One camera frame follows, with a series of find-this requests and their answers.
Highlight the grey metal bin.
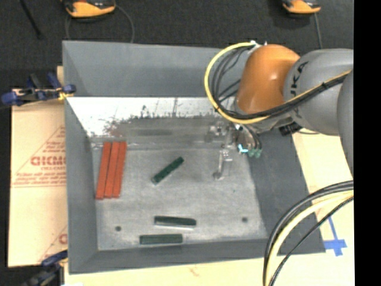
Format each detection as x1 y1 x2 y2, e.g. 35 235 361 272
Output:
61 40 326 273

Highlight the dark green flat block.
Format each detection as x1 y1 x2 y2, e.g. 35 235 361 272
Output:
154 215 197 228
139 234 184 245
151 156 185 185

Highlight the red-brown flat block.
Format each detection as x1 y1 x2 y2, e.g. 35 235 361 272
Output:
104 141 120 199
112 141 128 197
95 142 112 200

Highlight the brown cardboard board red print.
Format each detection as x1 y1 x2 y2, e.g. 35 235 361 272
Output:
7 100 70 268

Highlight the black cylinder on white bracket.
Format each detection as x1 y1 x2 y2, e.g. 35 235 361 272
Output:
278 122 302 136

